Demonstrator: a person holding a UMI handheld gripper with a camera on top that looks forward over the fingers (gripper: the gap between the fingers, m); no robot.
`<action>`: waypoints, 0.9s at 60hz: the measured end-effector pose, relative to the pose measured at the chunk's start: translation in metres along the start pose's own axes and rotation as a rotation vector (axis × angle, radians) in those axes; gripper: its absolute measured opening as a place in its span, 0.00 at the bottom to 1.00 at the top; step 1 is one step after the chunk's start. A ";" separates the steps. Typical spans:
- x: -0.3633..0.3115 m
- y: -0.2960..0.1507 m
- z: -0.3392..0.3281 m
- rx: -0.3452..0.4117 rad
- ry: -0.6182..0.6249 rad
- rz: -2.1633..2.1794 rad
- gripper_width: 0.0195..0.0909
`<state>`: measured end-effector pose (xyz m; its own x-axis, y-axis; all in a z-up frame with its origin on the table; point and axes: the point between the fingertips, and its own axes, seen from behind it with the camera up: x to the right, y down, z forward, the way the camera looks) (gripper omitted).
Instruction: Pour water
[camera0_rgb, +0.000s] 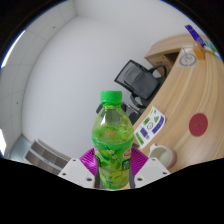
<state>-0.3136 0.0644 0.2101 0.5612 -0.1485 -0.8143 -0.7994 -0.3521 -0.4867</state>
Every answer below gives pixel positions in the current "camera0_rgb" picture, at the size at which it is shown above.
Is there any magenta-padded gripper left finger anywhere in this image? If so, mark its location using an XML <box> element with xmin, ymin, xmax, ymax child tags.
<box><xmin>57</xmin><ymin>147</ymin><xmax>100</xmax><ymax>190</ymax></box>

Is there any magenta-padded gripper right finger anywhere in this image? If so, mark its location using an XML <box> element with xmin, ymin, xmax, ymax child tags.
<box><xmin>128</xmin><ymin>146</ymin><xmax>171</xmax><ymax>189</ymax></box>

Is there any green drink bottle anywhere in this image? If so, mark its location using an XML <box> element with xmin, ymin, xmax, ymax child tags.
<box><xmin>91</xmin><ymin>90</ymin><xmax>135</xmax><ymax>191</ymax></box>

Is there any white and brown ceramic cup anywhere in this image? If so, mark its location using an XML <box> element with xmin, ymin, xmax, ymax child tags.
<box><xmin>148</xmin><ymin>143</ymin><xmax>178</xmax><ymax>169</ymax></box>

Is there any tall wooden shelf cabinet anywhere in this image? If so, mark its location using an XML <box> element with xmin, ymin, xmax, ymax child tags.
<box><xmin>24</xmin><ymin>139</ymin><xmax>73</xmax><ymax>174</ymax></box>

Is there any white sticker sheet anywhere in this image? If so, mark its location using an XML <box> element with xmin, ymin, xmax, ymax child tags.
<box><xmin>133</xmin><ymin>105</ymin><xmax>167</xmax><ymax>150</ymax></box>

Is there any black office chair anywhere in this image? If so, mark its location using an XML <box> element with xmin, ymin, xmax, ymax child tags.
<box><xmin>95</xmin><ymin>101</ymin><xmax>141</xmax><ymax>126</ymax></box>

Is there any flat round red coaster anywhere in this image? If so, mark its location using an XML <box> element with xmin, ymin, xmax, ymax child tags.
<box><xmin>188</xmin><ymin>112</ymin><xmax>209</xmax><ymax>137</ymax></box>

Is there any grey mesh office chair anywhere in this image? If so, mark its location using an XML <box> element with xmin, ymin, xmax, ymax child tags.
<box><xmin>113</xmin><ymin>59</ymin><xmax>168</xmax><ymax>108</ymax></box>

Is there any clear packet with round disc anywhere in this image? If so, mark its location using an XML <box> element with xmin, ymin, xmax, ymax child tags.
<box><xmin>178</xmin><ymin>45</ymin><xmax>198</xmax><ymax>68</ymax></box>

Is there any orange box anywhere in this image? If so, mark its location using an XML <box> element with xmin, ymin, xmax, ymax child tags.
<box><xmin>192</xmin><ymin>41</ymin><xmax>206</xmax><ymax>61</ymax></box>

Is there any rectangular ceiling light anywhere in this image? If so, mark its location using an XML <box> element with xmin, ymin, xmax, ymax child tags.
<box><xmin>0</xmin><ymin>29</ymin><xmax>27</xmax><ymax>69</ymax></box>

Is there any green box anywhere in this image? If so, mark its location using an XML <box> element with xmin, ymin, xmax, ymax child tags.
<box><xmin>203</xmin><ymin>39</ymin><xmax>216</xmax><ymax>53</ymax></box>

